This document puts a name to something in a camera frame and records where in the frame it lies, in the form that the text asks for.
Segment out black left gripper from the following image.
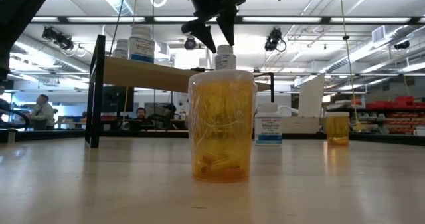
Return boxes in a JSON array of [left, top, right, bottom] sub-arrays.
[[180, 0, 239, 54]]

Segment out white melatonin bottle blue label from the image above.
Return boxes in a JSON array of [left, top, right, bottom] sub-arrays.
[[254, 102, 283, 147], [128, 25, 156, 64], [214, 44, 237, 70], [112, 38, 130, 60]]

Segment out orange pill bottle white cap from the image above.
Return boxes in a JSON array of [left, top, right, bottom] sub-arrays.
[[324, 112, 351, 147], [187, 69, 258, 184]]

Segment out black ceiling-hung device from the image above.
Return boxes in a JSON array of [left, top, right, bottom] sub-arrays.
[[264, 27, 288, 53], [394, 39, 411, 51], [183, 36, 198, 51], [41, 26, 75, 51]]

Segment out black overhead beam with lights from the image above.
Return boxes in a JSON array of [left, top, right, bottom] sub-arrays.
[[29, 15, 425, 26]]

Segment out white ceiling vent unit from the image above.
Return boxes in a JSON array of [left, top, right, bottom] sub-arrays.
[[371, 25, 386, 44]]

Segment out white panel board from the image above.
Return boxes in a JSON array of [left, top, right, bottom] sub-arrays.
[[297, 73, 327, 118]]

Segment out person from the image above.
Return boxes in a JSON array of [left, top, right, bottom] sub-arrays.
[[28, 94, 56, 131], [134, 106, 154, 125]]

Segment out black monitor screen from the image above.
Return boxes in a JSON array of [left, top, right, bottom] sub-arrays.
[[101, 86, 135, 114]]

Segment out beige cardboard box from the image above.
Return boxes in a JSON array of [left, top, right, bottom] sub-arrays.
[[281, 116, 321, 134]]

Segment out storage rack with bins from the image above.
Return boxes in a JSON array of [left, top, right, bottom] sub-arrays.
[[327, 96, 425, 137]]

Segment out wooden shelf black metal frame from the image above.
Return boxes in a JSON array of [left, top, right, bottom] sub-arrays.
[[84, 34, 276, 149]]

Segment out yellow hanging cord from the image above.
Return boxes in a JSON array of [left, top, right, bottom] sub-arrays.
[[337, 0, 367, 133]]

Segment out black aluminium table frame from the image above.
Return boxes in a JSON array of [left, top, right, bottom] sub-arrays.
[[0, 128, 425, 148]]

